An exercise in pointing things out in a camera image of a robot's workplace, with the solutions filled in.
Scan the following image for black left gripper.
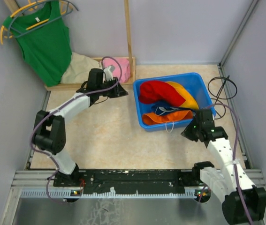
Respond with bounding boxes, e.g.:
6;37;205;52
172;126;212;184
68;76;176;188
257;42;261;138
98;77;129;98

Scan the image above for yellow bucket hat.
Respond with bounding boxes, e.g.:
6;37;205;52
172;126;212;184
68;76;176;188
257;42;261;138
167;81;199;110

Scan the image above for red bucket hat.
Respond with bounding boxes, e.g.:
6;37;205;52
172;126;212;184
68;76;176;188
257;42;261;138
138;80;186;106

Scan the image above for blue plastic bin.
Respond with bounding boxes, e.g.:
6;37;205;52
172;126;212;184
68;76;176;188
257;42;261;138
133;72;212;132

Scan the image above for black wire hat stand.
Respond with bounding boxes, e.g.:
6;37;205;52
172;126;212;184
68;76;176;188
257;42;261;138
207;75;238;120

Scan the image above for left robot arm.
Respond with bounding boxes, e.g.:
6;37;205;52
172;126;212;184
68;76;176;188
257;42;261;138
30;65;128;186

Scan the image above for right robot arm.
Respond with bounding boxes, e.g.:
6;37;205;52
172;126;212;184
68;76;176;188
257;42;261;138
181;109;266;225

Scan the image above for pink cloth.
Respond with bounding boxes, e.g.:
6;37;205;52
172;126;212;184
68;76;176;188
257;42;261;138
102;57;130;83

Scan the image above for navy blue hat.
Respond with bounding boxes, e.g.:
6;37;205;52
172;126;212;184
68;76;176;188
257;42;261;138
151;101;196;116

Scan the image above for orange hat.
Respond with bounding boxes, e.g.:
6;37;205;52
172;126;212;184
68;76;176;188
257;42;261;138
142;110;193;126

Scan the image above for cream cloth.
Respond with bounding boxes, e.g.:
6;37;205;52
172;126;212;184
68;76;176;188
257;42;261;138
61;52;101;84

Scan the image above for green tank top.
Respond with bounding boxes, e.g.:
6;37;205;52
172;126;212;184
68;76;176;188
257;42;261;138
3;0;72;87

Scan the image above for grey clothes hanger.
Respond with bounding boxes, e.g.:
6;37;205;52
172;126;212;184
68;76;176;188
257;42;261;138
0;0;79;44

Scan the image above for yellow clothes hanger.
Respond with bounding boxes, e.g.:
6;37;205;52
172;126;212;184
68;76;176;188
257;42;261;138
3;2;69;49

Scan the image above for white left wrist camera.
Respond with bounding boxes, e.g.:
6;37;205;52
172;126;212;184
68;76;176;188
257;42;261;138
103;65;115;81

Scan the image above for wooden clothes rack frame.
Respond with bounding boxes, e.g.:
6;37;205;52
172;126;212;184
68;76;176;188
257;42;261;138
0;0;136;91

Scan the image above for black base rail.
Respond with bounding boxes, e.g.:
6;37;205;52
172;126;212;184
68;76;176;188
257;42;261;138
53;169;203;195

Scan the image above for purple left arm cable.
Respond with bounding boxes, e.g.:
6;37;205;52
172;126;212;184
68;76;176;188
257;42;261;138
30;56;123;204

